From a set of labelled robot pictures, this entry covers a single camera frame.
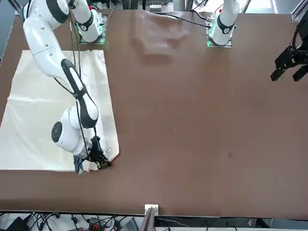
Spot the grey power adapter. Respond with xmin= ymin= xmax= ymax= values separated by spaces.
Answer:
xmin=120 ymin=216 xmax=140 ymax=231

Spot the cream tablecloth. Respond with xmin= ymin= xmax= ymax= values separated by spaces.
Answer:
xmin=0 ymin=49 xmax=120 ymax=173

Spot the aluminium camera post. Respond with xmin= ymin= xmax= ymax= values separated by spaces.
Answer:
xmin=139 ymin=207 xmax=156 ymax=231

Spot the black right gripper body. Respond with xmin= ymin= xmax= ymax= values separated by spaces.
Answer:
xmin=86 ymin=135 xmax=108 ymax=165

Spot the black power adapter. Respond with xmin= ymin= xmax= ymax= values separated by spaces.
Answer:
xmin=4 ymin=216 xmax=31 ymax=231

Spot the black cable on table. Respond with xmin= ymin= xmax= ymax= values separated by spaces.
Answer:
xmin=154 ymin=13 xmax=212 ymax=29

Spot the white bracket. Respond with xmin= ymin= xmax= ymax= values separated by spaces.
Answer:
xmin=144 ymin=204 xmax=160 ymax=216

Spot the aluminium frame profile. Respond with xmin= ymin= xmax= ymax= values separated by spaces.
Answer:
xmin=290 ymin=0 xmax=308 ymax=22

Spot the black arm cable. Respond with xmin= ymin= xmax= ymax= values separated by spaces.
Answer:
xmin=68 ymin=11 xmax=89 ymax=159
xmin=53 ymin=24 xmax=84 ymax=97

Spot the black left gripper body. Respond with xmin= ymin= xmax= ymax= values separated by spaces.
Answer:
xmin=292 ymin=16 xmax=308 ymax=65

